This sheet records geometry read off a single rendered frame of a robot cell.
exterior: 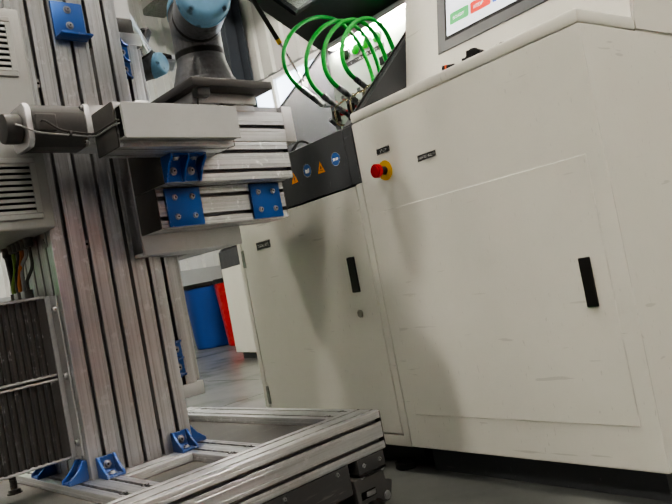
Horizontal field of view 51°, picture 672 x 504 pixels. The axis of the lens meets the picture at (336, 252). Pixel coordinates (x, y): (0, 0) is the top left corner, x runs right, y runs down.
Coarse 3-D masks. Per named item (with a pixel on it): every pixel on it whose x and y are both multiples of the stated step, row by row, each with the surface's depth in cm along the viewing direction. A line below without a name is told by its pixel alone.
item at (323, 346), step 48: (288, 240) 218; (336, 240) 200; (288, 288) 222; (336, 288) 203; (288, 336) 225; (336, 336) 205; (384, 336) 189; (288, 384) 228; (336, 384) 208; (384, 384) 192
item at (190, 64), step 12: (192, 48) 161; (204, 48) 161; (216, 48) 163; (180, 60) 163; (192, 60) 161; (204, 60) 161; (216, 60) 162; (180, 72) 162; (192, 72) 160; (204, 72) 160; (216, 72) 160; (228, 72) 163
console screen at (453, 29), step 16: (448, 0) 193; (464, 0) 188; (480, 0) 184; (496, 0) 179; (512, 0) 175; (528, 0) 171; (544, 0) 167; (448, 16) 193; (464, 16) 188; (480, 16) 183; (496, 16) 179; (512, 16) 175; (448, 32) 192; (464, 32) 187; (480, 32) 183; (448, 48) 191
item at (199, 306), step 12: (192, 288) 815; (204, 288) 812; (192, 300) 817; (204, 300) 813; (216, 300) 816; (192, 312) 820; (204, 312) 814; (216, 312) 816; (192, 324) 826; (204, 324) 815; (216, 324) 815; (204, 336) 816; (216, 336) 815; (204, 348) 818
